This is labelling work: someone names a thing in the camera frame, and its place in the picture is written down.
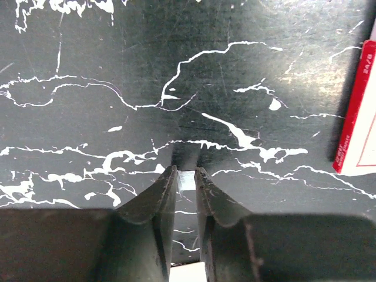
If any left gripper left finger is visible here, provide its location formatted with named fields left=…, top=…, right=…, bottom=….
left=1, top=166, right=178, bottom=281

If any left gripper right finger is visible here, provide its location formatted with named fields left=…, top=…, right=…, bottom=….
left=194, top=167, right=375, bottom=281

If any red white staple box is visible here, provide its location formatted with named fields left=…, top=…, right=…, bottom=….
left=331, top=39, right=376, bottom=177

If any small staple strip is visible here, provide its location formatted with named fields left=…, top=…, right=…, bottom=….
left=178, top=170, right=196, bottom=192

